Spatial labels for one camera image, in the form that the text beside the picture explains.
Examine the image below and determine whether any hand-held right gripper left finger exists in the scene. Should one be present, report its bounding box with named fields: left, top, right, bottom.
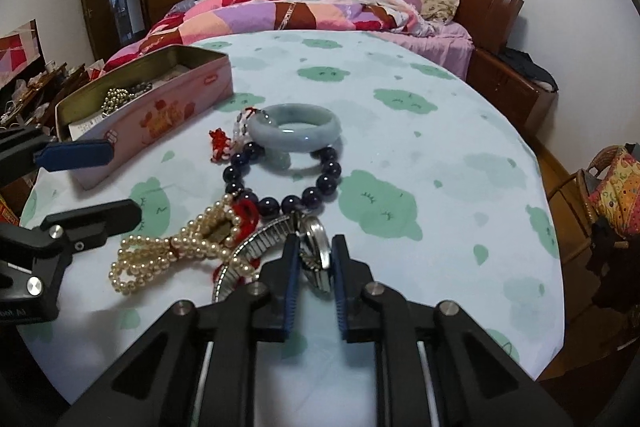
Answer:
left=55, top=234, right=303, bottom=427

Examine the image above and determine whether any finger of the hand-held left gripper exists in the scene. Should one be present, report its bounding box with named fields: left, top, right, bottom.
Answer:
left=0, top=199, right=144, bottom=265
left=0, top=124, right=117, bottom=188

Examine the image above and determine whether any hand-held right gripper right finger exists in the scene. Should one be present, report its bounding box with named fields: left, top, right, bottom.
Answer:
left=330, top=234, right=576, bottom=427

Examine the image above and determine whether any silver wristwatch with metal strap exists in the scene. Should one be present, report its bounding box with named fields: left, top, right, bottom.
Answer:
left=212, top=212, right=333, bottom=304

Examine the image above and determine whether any cream multi-strand pearl bracelet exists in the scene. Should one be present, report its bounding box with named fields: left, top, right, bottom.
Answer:
left=109, top=197, right=261, bottom=295

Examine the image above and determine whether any white pearl necklace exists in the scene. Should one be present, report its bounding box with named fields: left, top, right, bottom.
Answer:
left=101, top=87, right=135, bottom=118

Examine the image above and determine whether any pink tin box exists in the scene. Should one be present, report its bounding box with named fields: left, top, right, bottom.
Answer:
left=54, top=45, right=234, bottom=191

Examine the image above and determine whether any cluttered wooden cabinet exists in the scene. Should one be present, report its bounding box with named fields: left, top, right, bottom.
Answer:
left=0, top=63, right=93, bottom=228

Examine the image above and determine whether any television screen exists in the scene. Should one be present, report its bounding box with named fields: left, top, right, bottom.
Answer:
left=0, top=19, right=45, bottom=94

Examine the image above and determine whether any red knot charm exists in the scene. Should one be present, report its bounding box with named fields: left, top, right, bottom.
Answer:
left=209, top=107, right=263, bottom=164

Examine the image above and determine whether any pale blue jade bangle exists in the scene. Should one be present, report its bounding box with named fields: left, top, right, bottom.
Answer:
left=247, top=103, right=344, bottom=155

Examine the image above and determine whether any patchwork quilt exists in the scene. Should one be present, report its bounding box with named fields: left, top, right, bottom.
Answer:
left=145, top=0, right=436, bottom=50

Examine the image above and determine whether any wicker chair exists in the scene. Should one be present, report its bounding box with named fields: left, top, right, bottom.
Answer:
left=547, top=144, right=640, bottom=268

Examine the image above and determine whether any wooden nightstand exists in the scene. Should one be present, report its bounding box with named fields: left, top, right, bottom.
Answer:
left=467, top=47, right=558, bottom=138

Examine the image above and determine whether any bed with patchwork quilt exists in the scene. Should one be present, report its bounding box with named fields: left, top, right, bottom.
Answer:
left=102, top=19, right=473, bottom=82

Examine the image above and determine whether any dark garment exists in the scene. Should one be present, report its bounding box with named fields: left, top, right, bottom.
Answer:
left=585, top=217, right=640, bottom=313

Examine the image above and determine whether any dark clothes pile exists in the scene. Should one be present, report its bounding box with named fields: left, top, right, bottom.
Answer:
left=500, top=47, right=558, bottom=92

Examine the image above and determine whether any colourful patterned cushion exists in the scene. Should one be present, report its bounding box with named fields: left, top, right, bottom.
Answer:
left=587, top=147, right=640, bottom=233

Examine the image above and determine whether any floral pillow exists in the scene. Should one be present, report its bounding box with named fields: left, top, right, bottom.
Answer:
left=415, top=0, right=461, bottom=25

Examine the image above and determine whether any wooden bed headboard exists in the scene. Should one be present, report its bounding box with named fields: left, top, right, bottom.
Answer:
left=347, top=0, right=525, bottom=58

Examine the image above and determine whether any dark bead bracelet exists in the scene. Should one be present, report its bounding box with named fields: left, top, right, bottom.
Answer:
left=222, top=142, right=343, bottom=220

